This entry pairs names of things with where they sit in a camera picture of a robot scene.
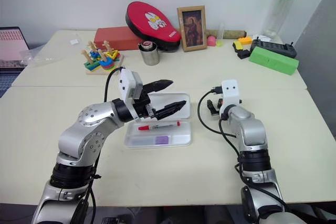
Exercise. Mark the laptop with pink screen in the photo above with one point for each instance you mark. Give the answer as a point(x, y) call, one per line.
point(10, 43)

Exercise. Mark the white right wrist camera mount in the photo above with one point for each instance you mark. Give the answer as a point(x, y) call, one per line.
point(229, 95)

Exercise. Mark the red round item in cup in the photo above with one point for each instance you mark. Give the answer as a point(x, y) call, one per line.
point(148, 44)

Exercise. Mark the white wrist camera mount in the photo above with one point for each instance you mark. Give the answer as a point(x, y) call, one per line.
point(229, 95)
point(127, 81)

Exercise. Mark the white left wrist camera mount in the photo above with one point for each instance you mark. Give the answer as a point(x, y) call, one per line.
point(127, 81)

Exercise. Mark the pink small toy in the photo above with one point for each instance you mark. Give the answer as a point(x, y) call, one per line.
point(211, 41)

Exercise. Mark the wooden framed portrait picture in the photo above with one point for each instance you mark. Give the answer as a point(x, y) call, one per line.
point(192, 28)

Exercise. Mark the black remote controller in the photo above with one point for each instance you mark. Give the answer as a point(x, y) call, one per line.
point(275, 48)

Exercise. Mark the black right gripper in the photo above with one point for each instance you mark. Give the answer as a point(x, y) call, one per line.
point(220, 103)

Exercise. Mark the clear bottle green lid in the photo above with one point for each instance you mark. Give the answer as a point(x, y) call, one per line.
point(278, 11)

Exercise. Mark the red black boxing pad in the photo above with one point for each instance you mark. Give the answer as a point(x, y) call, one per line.
point(147, 19)

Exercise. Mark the clear plastic bag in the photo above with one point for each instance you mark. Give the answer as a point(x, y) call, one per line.
point(52, 51)

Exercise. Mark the white open pencil case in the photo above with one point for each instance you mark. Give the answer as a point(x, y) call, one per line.
point(181, 137)

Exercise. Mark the brown rolled stick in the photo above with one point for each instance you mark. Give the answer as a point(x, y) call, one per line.
point(233, 33)

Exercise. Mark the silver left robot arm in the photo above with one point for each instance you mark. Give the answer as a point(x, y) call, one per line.
point(89, 127)

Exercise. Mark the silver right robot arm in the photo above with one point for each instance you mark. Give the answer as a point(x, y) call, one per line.
point(252, 134)

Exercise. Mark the orange toy brick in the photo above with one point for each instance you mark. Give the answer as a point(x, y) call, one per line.
point(245, 41)

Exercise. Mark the steel cup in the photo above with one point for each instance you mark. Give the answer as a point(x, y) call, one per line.
point(150, 56)

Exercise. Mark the clear plastic tube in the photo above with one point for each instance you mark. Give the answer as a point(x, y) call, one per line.
point(221, 31)

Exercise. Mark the wooden colourful stacking toy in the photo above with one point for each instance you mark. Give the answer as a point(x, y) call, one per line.
point(105, 61)

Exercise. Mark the red rectangular box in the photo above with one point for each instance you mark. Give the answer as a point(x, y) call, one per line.
point(113, 37)

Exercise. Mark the purple eraser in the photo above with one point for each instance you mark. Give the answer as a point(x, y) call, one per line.
point(161, 140)

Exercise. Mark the yellow black block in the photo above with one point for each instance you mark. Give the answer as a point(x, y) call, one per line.
point(237, 45)

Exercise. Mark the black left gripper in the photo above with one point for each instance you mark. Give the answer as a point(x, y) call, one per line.
point(143, 107)

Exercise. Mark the blue floor mat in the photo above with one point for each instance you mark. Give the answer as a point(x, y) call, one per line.
point(6, 82)

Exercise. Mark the yellow-green small cup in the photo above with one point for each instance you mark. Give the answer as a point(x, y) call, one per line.
point(220, 43)

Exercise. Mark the red marker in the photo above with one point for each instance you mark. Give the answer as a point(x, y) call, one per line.
point(143, 128)

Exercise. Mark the green foam block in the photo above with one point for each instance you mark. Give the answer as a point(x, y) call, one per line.
point(273, 61)

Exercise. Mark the white crumpled paper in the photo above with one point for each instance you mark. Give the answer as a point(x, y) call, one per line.
point(263, 37)

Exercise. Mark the black small block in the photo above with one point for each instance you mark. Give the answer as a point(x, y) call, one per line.
point(243, 54)

